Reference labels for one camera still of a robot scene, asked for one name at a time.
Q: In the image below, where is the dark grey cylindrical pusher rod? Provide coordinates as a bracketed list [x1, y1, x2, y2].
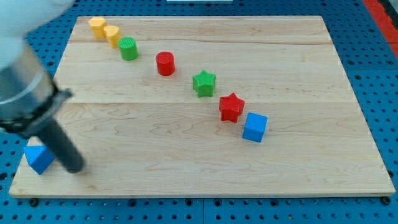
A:
[36, 118, 85, 174]

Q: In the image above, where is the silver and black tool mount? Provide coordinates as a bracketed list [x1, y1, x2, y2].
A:
[1, 45, 72, 139]

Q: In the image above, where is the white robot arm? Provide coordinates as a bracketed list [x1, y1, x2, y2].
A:
[1, 0, 85, 173]

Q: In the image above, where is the green star block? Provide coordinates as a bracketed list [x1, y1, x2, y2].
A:
[192, 70, 216, 98]

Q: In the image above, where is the red star block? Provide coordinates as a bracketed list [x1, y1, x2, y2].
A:
[219, 93, 245, 123]

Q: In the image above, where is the blue cube block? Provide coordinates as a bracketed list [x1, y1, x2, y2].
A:
[242, 113, 268, 142]

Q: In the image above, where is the blue triangular block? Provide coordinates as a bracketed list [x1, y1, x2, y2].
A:
[24, 146, 55, 175]

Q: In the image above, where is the yellow pentagon block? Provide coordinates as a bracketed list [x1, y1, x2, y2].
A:
[88, 16, 107, 39]

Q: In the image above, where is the yellow heart block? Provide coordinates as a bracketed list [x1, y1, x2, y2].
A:
[103, 25, 121, 49]

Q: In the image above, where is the wooden board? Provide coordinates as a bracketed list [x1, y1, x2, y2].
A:
[9, 16, 396, 198]

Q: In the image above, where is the green cylinder block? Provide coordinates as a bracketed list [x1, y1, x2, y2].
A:
[118, 37, 139, 61]

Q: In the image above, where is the red cylinder block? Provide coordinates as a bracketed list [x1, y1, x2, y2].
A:
[155, 52, 175, 76]

